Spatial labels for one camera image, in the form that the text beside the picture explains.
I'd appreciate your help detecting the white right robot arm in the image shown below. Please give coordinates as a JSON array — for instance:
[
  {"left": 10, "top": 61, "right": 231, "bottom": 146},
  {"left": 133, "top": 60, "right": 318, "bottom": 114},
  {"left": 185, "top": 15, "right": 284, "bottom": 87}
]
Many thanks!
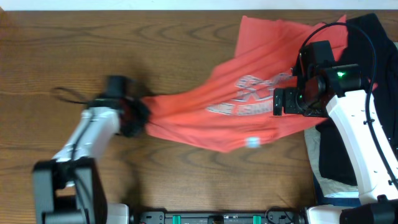
[{"left": 273, "top": 40, "right": 397, "bottom": 223}]

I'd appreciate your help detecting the red printed t-shirt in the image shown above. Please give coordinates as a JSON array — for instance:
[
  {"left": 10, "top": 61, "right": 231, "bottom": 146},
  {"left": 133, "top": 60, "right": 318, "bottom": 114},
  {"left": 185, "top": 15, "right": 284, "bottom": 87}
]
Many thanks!
[{"left": 141, "top": 14, "right": 379, "bottom": 154}]

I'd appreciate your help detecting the black garment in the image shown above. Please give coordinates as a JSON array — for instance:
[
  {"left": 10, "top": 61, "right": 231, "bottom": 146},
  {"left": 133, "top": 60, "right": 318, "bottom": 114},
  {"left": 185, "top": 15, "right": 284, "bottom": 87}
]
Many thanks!
[{"left": 315, "top": 12, "right": 398, "bottom": 187}]

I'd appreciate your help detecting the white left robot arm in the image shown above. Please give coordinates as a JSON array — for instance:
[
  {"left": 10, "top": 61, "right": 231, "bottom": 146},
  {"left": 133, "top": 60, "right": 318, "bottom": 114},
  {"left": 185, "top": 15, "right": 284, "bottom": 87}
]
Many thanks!
[{"left": 32, "top": 75, "right": 150, "bottom": 224}]

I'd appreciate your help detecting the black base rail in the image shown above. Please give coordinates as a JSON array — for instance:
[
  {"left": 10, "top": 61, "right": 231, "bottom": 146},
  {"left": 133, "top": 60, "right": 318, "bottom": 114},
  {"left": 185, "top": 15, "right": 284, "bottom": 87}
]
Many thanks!
[{"left": 131, "top": 208, "right": 308, "bottom": 224}]

